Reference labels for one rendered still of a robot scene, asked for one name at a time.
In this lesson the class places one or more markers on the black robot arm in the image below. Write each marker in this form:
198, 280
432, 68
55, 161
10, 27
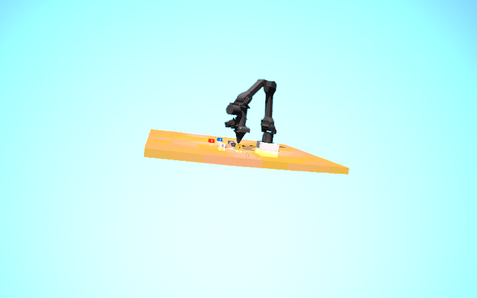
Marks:
241, 105

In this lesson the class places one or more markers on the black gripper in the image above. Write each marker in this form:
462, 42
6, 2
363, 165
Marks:
241, 129

